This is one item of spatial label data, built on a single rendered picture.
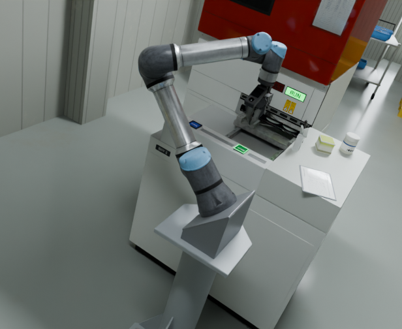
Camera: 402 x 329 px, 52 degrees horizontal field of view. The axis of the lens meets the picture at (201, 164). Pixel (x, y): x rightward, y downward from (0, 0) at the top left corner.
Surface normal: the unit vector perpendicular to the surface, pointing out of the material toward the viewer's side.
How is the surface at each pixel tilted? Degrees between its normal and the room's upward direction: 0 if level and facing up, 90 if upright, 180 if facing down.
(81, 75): 90
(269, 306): 90
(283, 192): 90
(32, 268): 0
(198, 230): 90
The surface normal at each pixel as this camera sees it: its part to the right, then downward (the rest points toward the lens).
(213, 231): -0.51, 0.37
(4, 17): 0.83, 0.46
